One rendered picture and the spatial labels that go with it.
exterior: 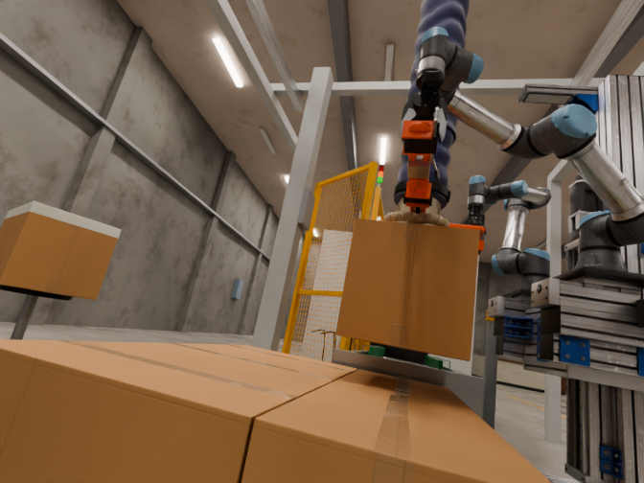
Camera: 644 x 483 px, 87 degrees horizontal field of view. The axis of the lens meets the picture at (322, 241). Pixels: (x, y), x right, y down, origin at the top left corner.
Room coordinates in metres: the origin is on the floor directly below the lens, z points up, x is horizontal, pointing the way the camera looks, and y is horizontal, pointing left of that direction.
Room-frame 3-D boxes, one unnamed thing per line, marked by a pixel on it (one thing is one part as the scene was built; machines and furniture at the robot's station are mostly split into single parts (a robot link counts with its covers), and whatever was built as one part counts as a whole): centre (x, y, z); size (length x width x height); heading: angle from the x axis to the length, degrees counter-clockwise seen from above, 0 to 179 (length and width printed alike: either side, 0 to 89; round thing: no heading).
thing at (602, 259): (1.15, -0.99, 1.09); 0.15 x 0.15 x 0.10
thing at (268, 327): (2.70, 0.28, 1.50); 0.30 x 0.30 x 3.00; 74
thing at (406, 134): (0.78, -0.20, 1.20); 0.08 x 0.07 x 0.05; 163
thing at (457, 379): (1.71, -0.50, 0.58); 0.70 x 0.03 x 0.06; 74
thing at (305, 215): (2.67, 0.17, 1.62); 0.20 x 0.05 x 0.30; 164
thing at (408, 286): (1.35, -0.38, 0.87); 0.60 x 0.40 x 0.40; 163
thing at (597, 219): (1.14, -0.99, 1.20); 0.13 x 0.12 x 0.14; 16
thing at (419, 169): (0.91, -0.24, 1.20); 0.07 x 0.07 x 0.04; 73
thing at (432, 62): (0.79, -0.21, 1.42); 0.08 x 0.08 x 0.05
